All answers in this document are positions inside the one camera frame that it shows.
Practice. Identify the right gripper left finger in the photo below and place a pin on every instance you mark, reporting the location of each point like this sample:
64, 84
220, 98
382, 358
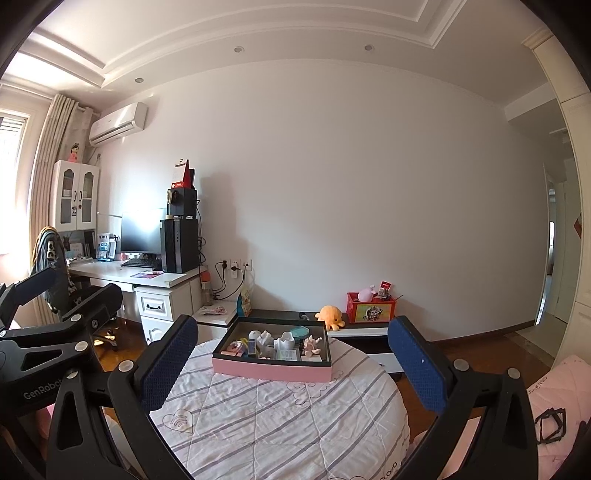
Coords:
80, 444

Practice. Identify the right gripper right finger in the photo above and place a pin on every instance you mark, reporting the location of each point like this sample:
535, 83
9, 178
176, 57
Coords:
504, 445

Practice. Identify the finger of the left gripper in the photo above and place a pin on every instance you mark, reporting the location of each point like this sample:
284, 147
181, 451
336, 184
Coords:
20, 293
98, 308

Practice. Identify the black folding gear gadget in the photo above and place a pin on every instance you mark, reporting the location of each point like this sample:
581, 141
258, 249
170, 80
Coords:
551, 426

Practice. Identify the white pink block toy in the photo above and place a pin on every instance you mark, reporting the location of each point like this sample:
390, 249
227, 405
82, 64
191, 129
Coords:
264, 344

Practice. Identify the pink white small figurine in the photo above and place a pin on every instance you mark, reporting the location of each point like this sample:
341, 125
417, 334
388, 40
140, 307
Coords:
312, 347

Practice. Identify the dark jacket on chair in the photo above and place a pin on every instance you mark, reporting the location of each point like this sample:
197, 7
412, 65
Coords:
49, 253

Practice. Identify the pink pillow with print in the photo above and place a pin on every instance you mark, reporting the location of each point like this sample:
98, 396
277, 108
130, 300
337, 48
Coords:
560, 405

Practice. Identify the black keyboard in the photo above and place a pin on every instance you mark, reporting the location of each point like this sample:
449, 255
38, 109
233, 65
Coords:
149, 263

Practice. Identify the white computer desk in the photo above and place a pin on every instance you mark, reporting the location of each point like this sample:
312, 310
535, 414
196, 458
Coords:
153, 299

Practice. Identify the white glass door cabinet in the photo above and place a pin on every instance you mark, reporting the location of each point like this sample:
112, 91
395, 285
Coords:
74, 196

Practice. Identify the black computer monitor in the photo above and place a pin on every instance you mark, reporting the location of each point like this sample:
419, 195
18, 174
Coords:
140, 235

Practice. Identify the striped white quilt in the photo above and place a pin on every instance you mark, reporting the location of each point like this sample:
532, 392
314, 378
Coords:
227, 427

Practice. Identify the red doll on cabinet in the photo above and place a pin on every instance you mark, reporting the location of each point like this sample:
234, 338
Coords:
74, 153

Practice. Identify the black computer tower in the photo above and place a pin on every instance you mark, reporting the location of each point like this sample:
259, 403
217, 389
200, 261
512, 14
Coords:
179, 245

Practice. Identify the black speaker box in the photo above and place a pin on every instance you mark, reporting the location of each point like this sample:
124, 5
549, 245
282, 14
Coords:
181, 202

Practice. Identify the white air conditioner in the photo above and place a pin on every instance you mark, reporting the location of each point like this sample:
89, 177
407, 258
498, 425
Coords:
120, 123

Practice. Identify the red paper bag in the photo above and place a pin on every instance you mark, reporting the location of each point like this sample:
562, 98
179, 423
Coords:
182, 176

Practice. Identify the red toy box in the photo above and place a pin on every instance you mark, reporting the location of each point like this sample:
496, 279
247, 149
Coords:
376, 311

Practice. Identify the white booklet in box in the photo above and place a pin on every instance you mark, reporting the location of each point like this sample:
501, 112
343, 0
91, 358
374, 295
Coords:
287, 355

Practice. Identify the pink plush toy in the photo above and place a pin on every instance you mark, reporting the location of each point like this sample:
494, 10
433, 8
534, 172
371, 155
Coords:
367, 295

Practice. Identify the pink storage box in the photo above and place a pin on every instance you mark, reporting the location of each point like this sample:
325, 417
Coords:
317, 369

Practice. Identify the orange plush toy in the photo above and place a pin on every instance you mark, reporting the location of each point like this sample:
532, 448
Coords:
332, 317

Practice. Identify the wall power socket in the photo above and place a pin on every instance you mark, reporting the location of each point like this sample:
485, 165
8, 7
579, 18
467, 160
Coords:
232, 269

